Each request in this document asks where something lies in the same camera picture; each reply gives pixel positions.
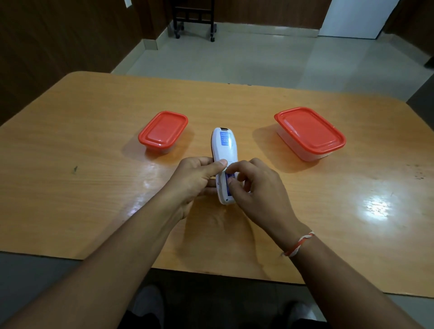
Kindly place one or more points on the person's right hand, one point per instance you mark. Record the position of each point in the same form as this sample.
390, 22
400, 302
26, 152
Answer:
262, 193

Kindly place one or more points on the person's left hand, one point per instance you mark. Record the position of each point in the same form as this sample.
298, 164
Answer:
188, 179

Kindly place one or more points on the person's left thumb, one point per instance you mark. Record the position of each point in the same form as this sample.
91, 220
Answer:
213, 166

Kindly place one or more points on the person's right thumb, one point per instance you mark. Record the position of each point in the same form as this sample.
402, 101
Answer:
234, 188

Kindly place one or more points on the white handheld device blue label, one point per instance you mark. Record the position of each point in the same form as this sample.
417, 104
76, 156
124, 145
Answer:
223, 145

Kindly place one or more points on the person's left forearm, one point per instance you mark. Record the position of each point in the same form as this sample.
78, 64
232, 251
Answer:
101, 271

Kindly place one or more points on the person's right forearm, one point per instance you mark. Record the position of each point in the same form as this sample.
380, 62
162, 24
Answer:
339, 288

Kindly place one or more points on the small clear plastic container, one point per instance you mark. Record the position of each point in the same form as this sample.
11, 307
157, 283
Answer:
157, 150

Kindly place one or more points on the small red container lid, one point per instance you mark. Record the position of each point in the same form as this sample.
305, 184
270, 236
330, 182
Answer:
163, 129

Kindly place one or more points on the large clear plastic container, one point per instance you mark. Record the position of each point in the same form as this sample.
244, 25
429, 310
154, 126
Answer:
307, 154

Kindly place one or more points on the orange white thread wristband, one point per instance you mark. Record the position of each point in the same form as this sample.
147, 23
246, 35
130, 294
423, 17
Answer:
300, 243

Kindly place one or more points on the large red container lid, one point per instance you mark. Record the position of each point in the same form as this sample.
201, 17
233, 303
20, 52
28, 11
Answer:
309, 128

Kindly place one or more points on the white shoe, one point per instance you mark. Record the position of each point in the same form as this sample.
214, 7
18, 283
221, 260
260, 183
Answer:
300, 311
147, 301

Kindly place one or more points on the black wheeled rack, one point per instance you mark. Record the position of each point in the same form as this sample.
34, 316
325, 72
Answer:
193, 17

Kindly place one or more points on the white door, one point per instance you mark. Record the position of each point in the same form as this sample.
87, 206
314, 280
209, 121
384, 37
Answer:
356, 17

